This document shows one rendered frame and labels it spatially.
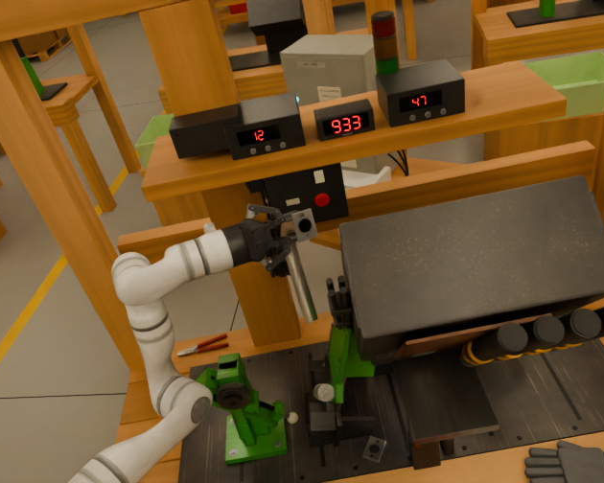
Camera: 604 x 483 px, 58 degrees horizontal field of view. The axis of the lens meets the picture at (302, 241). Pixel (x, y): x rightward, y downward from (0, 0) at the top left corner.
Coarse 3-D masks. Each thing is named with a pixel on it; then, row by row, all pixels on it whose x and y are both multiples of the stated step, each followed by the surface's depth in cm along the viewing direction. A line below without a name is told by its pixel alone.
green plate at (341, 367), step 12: (336, 336) 120; (348, 336) 110; (336, 348) 120; (348, 348) 112; (336, 360) 119; (348, 360) 116; (360, 360) 116; (336, 372) 119; (348, 372) 118; (360, 372) 118; (372, 372) 118
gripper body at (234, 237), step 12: (228, 228) 99; (240, 228) 100; (252, 228) 101; (228, 240) 97; (240, 240) 98; (252, 240) 101; (264, 240) 102; (240, 252) 98; (252, 252) 101; (264, 252) 102; (240, 264) 100
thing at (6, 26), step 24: (0, 0) 103; (24, 0) 103; (48, 0) 103; (72, 0) 104; (96, 0) 104; (120, 0) 104; (144, 0) 105; (168, 0) 105; (0, 24) 105; (24, 24) 105; (48, 24) 106; (72, 24) 106
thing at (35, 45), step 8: (48, 32) 867; (56, 32) 886; (64, 32) 914; (24, 40) 837; (32, 40) 836; (40, 40) 845; (48, 40) 865; (56, 40) 886; (24, 48) 844; (32, 48) 843; (40, 48) 843; (48, 48) 859; (56, 48) 895; (32, 56) 848; (40, 56) 848; (48, 56) 856
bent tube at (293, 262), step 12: (300, 216) 102; (312, 216) 102; (288, 228) 109; (300, 228) 107; (312, 228) 103; (300, 240) 102; (288, 264) 117; (300, 264) 117; (300, 276) 117; (300, 288) 117; (300, 300) 118; (312, 300) 118; (312, 312) 118
